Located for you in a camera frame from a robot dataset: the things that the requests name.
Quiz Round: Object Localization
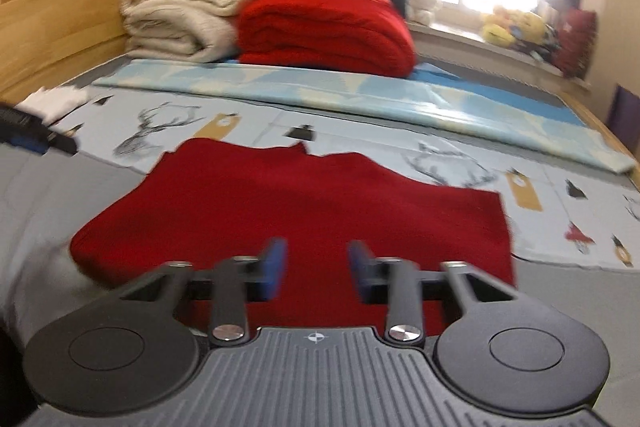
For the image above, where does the folded cream blanket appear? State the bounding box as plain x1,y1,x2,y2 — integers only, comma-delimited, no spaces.
120,0,258,62

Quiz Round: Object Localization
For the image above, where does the grey mattress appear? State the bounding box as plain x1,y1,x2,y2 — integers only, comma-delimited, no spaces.
60,52,591,108

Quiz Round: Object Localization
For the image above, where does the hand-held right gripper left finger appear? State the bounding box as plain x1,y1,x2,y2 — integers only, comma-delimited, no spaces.
117,237,288,347

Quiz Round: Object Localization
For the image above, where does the bright yellow plush toy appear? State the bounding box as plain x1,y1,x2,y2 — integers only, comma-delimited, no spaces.
515,11,546,38

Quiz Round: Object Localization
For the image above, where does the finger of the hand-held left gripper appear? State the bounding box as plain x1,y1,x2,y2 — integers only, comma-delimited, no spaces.
0,106,51,132
0,130,78,156

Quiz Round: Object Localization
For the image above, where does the white plush toy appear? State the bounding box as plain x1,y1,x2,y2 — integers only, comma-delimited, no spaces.
406,0,443,26

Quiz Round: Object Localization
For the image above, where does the dark purple object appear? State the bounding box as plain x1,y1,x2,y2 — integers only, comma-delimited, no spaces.
607,87,640,152

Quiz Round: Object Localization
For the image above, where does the red cushion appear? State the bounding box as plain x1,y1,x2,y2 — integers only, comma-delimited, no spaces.
552,9,598,78

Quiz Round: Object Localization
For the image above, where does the red knit sweater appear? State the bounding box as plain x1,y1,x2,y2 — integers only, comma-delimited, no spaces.
70,138,516,338

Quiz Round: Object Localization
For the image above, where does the windowsill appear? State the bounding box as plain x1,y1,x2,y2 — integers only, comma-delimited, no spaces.
407,19,591,82

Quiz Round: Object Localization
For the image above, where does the light blue patterned blanket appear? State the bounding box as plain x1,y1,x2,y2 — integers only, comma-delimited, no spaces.
92,59,636,175

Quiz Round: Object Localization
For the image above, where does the wooden bed frame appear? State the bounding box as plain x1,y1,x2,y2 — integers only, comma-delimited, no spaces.
0,0,640,188

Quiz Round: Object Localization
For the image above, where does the pale yellow plush toy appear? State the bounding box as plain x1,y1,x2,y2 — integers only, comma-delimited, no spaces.
481,6,516,46

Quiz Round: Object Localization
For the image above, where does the white fluffy garment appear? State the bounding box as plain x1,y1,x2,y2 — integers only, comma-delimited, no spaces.
15,86,91,128

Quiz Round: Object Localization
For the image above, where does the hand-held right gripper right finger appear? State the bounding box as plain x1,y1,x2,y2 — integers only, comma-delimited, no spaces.
347,239,518,345

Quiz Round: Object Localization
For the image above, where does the folded red blanket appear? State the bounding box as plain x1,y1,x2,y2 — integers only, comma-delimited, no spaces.
236,0,416,80

